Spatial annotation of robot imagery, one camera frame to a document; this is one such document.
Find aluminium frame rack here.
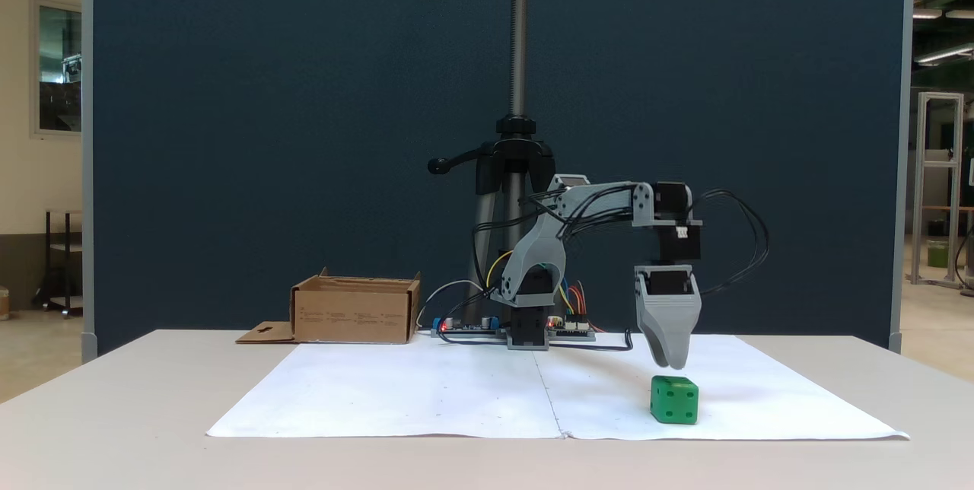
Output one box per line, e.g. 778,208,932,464
915,91,966,290

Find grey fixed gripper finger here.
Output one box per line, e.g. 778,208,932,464
638,314,702,371

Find yellow wire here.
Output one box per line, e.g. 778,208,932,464
486,250,514,290

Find green dice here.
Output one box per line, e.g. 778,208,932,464
650,375,700,426

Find framed wall window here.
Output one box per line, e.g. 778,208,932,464
30,0,83,140

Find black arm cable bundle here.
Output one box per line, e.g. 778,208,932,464
471,184,648,304

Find white usb cable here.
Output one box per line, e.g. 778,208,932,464
415,279,466,330

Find black camera tripod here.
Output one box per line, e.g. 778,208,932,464
427,0,557,333

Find black looped wrist cable bundle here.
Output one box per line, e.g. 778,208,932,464
688,189,770,298

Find brown cardboard box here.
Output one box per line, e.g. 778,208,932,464
235,267,422,345

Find dark blue partition panel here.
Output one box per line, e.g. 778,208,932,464
81,0,915,363

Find blue circuit board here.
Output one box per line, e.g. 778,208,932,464
431,314,505,339

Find grey circuit board coloured wires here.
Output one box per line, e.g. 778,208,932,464
548,281,597,341

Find long black power cable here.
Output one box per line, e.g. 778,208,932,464
546,329,635,353

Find black metal cart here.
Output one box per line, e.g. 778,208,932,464
33,208,84,319

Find white paper sheet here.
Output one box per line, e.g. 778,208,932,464
535,333,911,442
206,341,568,440

